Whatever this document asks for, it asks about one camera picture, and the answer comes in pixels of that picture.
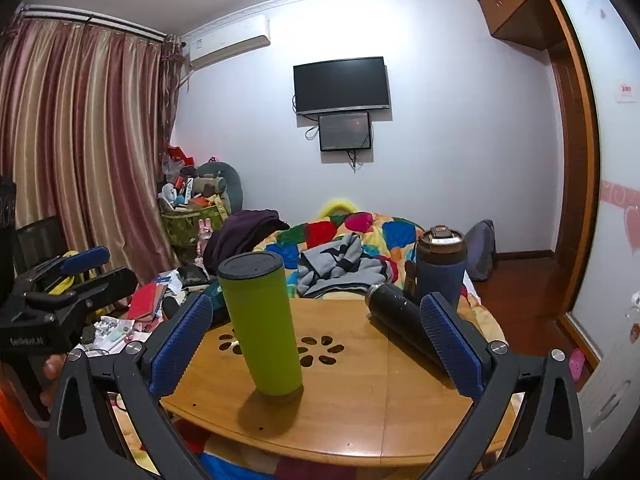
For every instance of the green cup with dark lid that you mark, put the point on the green cup with dark lid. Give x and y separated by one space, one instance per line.
260 330

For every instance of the white air conditioner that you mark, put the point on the white air conditioner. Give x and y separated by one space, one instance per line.
230 42

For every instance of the wooden overhead cabinet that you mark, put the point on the wooden overhead cabinet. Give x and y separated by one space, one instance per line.
515 5

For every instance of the white door with pink hearts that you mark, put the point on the white door with pink hearts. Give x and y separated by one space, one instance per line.
617 270

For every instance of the pink slipper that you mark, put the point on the pink slipper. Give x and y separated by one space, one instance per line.
576 365

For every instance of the grey backpack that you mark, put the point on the grey backpack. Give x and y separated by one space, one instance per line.
481 250

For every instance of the striped pink curtain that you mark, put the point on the striped pink curtain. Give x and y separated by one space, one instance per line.
85 150

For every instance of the white wall sticker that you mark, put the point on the white wall sticker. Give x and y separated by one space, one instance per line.
626 92

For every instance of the wooden door frame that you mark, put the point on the wooden door frame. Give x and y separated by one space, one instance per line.
575 185

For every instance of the small black wall monitor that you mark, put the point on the small black wall monitor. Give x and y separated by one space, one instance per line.
345 130

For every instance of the black bottle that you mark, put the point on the black bottle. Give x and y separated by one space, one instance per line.
400 315

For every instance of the black wall television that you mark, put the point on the black wall television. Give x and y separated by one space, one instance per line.
340 82

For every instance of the person's left hand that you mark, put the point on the person's left hand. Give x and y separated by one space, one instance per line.
52 367

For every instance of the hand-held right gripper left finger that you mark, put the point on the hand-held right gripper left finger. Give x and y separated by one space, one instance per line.
180 345

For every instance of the black mesh chair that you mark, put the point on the black mesh chair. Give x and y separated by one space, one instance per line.
40 240

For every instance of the dark purple cloth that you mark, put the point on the dark purple cloth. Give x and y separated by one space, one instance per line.
245 232

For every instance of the pink rabbit toy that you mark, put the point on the pink rabbit toy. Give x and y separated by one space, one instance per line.
205 235

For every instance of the red plastic bag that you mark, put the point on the red plastic bag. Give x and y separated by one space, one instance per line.
175 154

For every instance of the green storage basket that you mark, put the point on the green storage basket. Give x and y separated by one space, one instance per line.
182 227

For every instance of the curtain rail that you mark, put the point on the curtain rail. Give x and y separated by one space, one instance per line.
100 21

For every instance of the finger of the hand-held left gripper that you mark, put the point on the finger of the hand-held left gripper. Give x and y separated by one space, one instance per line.
87 257
105 285

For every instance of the red book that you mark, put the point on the red book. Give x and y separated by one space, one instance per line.
145 302

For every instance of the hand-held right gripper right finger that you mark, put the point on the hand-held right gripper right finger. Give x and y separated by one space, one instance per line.
450 345

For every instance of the yellow plastic item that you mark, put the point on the yellow plastic item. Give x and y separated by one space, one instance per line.
337 206

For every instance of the round wooden table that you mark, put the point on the round wooden table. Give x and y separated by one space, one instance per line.
320 232

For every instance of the grey and black garment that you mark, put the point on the grey and black garment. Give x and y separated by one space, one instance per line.
340 260

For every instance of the dark grey-green cushion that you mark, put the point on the dark grey-green cushion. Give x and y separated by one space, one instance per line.
232 180

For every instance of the dark blue tumbler brown lid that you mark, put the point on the dark blue tumbler brown lid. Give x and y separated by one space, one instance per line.
440 275

